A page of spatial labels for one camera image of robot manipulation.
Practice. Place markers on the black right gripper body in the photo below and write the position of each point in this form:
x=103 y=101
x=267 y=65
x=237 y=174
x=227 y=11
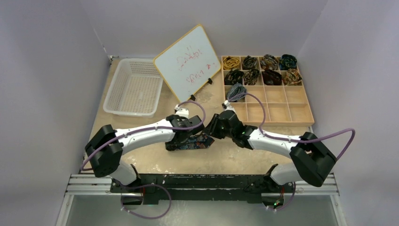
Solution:
x=216 y=126

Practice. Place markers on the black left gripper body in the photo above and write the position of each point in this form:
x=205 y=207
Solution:
x=184 y=141

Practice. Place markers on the navy floral patterned tie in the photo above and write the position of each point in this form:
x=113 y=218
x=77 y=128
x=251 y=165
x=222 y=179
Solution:
x=200 y=141

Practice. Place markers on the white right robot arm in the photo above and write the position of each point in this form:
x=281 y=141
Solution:
x=310 y=162

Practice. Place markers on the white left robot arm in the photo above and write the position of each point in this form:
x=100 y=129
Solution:
x=106 y=148

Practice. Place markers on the grey rolled tie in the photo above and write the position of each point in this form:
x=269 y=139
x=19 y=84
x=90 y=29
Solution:
x=236 y=92

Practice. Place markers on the black gold rolled tie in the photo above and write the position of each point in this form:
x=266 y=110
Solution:
x=233 y=77

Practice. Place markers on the dark olive rolled tie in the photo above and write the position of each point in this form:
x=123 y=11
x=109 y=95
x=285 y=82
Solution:
x=251 y=76

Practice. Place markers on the yellow rolled tie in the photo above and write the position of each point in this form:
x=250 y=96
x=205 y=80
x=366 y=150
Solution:
x=229 y=62

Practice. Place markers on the dark maroon rolled tie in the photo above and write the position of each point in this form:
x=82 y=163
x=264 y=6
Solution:
x=271 y=77

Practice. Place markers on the wooden compartment tray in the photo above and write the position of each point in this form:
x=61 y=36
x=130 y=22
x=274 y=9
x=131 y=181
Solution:
x=284 y=105

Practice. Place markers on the white plastic basket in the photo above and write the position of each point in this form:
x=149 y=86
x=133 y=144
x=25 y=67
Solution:
x=135 y=89

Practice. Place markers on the brown patterned rolled tie top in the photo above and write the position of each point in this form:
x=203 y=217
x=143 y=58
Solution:
x=269 y=62

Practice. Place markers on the orange brown rolled tie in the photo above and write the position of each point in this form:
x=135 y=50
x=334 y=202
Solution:
x=292 y=77

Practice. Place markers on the teal dark rolled tie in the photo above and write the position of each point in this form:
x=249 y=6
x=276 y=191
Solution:
x=287 y=62

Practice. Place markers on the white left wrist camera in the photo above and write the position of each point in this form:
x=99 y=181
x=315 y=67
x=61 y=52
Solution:
x=182 y=112

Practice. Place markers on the white board with yellow frame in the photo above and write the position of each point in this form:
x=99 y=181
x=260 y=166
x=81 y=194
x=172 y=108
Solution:
x=188 y=64

